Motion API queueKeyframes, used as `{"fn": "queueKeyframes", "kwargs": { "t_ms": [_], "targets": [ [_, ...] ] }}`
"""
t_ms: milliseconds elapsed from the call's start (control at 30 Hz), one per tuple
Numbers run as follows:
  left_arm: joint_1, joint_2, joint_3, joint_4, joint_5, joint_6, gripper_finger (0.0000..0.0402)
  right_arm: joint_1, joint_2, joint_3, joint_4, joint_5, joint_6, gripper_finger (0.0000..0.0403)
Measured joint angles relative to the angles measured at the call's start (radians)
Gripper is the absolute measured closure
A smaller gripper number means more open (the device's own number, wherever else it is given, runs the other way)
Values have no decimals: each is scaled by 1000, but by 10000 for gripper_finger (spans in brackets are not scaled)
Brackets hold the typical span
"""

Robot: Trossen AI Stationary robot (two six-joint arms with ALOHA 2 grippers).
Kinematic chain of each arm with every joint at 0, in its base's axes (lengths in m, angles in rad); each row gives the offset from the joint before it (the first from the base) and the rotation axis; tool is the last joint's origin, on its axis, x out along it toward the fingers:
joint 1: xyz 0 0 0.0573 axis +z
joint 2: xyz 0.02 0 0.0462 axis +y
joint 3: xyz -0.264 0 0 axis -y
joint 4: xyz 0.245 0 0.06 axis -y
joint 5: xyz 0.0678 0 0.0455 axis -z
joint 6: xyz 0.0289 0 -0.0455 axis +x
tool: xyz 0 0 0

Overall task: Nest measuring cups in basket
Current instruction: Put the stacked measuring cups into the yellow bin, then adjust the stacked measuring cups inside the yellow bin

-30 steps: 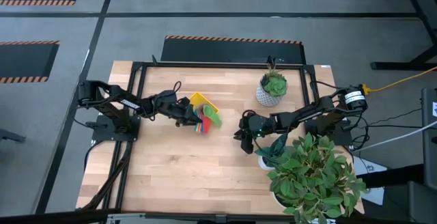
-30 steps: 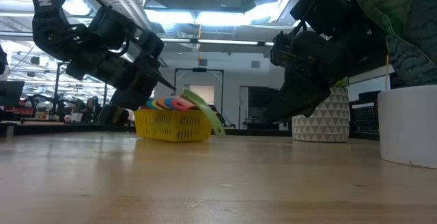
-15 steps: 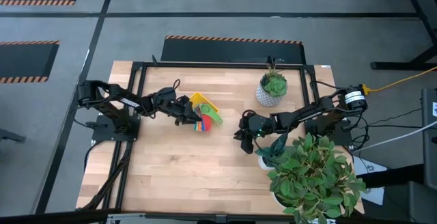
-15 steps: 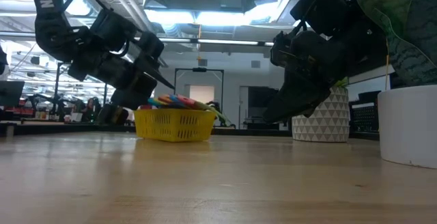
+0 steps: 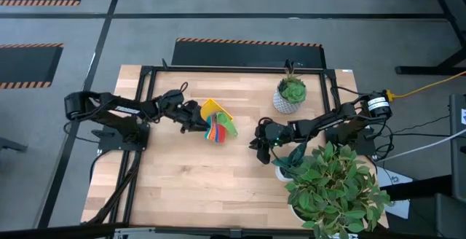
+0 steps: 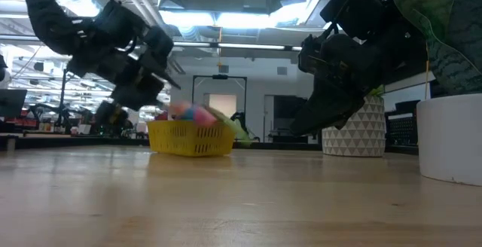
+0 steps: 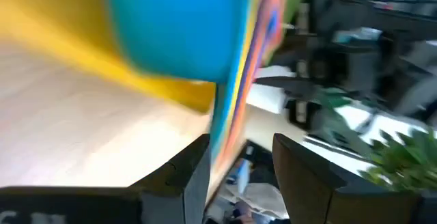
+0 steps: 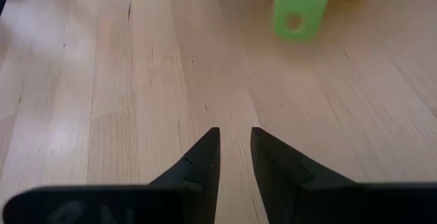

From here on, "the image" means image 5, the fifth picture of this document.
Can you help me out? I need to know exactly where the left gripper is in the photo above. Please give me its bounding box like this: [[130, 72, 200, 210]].
[[159, 90, 211, 134]]

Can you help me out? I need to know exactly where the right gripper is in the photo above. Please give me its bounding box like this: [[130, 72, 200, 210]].
[[249, 118, 294, 165]]

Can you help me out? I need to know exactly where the yellow plastic basket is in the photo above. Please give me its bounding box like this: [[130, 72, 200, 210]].
[[200, 98, 234, 123]]

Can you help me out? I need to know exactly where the red measuring cup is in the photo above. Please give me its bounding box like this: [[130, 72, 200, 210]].
[[216, 122, 227, 144]]

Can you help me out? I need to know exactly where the green measuring cup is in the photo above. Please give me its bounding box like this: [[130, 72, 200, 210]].
[[217, 111, 240, 138]]

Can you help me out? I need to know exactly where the snake plant in white pot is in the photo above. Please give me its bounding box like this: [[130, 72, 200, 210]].
[[271, 142, 309, 182]]

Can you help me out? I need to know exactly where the succulent in patterned white pot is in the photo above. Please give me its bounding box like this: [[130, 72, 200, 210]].
[[272, 67, 307, 115]]

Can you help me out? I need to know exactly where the leafy green potted plant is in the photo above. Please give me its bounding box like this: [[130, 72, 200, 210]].
[[278, 140, 394, 239]]

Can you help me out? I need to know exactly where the white sheet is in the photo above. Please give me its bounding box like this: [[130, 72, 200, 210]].
[[376, 165, 411, 220]]

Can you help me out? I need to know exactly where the black desk stand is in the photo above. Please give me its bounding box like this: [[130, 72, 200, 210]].
[[395, 0, 466, 76]]

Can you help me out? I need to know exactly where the black chair leg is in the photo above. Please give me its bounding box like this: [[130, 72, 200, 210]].
[[0, 136, 28, 153]]

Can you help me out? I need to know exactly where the dark grey floor equipment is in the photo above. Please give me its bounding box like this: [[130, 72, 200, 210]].
[[382, 175, 466, 239]]

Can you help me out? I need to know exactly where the grey cabinet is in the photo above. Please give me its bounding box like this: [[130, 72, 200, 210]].
[[449, 93, 466, 203]]

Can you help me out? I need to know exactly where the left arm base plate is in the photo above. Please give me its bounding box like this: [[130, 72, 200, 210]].
[[90, 122, 150, 152]]

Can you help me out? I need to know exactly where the black cable bundle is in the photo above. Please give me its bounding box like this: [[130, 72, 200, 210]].
[[87, 151, 141, 225]]

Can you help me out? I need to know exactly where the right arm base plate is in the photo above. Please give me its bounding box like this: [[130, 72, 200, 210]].
[[325, 125, 376, 156]]

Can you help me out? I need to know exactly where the silver metal bracket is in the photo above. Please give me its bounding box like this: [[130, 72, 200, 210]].
[[112, 227, 157, 239]]

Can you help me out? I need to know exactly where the yellow extension cord with plug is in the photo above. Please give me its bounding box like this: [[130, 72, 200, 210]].
[[384, 70, 466, 102]]

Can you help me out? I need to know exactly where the white cable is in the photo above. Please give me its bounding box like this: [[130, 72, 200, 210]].
[[378, 128, 466, 162]]

